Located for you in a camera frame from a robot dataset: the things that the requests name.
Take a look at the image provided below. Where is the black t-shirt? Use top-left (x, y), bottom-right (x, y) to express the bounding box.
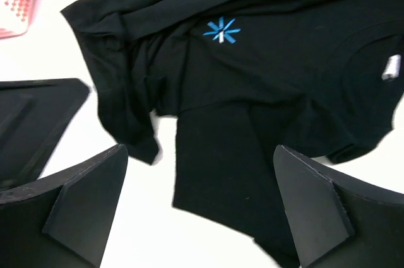
top-left (62, 0), bottom-right (403, 267)

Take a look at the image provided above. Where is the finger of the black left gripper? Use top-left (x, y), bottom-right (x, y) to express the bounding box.
top-left (1, 78), bottom-right (90, 188)

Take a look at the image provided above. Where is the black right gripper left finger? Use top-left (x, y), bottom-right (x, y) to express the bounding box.
top-left (1, 144), bottom-right (128, 268)

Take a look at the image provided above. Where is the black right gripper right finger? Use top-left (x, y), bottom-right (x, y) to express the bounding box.
top-left (273, 145), bottom-right (403, 268)

